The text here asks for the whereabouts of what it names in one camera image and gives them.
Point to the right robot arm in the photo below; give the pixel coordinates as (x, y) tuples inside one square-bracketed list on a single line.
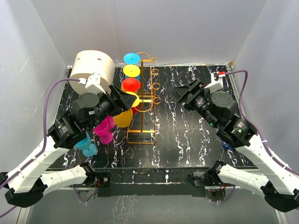
[(277, 185)]

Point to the magenta wine glass front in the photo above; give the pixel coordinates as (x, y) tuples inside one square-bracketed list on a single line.
[(102, 131)]

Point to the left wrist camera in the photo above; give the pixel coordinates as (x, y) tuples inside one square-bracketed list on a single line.
[(92, 84)]

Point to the orange wine glass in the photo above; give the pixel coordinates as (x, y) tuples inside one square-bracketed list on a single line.
[(132, 81), (124, 119)]

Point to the white cylindrical container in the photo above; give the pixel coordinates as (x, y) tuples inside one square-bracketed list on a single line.
[(88, 62)]

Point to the blue handled tool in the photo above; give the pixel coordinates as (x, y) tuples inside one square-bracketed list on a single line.
[(225, 145)]

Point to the magenta wine glass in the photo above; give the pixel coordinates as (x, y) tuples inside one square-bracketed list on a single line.
[(110, 121), (102, 131)]

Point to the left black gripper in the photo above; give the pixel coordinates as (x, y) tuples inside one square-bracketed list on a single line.
[(120, 105)]

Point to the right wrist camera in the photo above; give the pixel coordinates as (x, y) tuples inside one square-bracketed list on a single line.
[(216, 81)]

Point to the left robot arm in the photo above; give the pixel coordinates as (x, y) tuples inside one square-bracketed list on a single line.
[(29, 182)]

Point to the blue wine glass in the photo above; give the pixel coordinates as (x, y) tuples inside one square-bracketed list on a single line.
[(130, 58), (86, 147)]

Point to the red wine glass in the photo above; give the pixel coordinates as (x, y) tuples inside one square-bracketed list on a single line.
[(132, 85)]

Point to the gold wire glass rack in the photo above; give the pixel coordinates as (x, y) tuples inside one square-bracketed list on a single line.
[(146, 134)]

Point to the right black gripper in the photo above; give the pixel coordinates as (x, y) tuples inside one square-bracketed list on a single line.
[(181, 94)]

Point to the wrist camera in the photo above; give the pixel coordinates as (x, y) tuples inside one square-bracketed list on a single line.
[(216, 81), (92, 84)]

